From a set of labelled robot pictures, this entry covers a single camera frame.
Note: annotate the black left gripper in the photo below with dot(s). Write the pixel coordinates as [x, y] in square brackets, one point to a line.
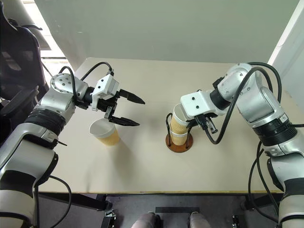
[105, 105]

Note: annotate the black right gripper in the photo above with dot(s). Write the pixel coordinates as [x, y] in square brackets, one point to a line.
[210, 124]

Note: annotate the yellow ribbed paper cup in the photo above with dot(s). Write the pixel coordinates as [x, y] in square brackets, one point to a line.
[178, 139]
[178, 123]
[109, 139]

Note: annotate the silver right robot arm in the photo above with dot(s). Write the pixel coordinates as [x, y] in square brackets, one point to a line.
[261, 102]

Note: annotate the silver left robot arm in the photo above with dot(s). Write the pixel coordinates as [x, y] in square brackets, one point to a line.
[54, 102]

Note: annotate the black flat strip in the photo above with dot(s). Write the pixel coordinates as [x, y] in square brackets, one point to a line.
[177, 210]

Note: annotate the grey rounded shape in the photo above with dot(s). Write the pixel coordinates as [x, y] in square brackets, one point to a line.
[197, 221]
[147, 221]

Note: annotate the black office chair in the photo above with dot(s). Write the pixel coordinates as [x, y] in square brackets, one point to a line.
[19, 59]

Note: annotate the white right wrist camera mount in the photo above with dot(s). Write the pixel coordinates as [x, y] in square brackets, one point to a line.
[197, 102]

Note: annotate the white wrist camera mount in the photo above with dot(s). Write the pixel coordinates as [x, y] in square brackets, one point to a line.
[197, 102]
[107, 85]

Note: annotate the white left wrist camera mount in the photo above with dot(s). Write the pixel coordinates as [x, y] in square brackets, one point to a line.
[107, 85]

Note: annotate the black table frame bar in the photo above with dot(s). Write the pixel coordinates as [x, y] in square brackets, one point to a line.
[78, 202]
[261, 202]

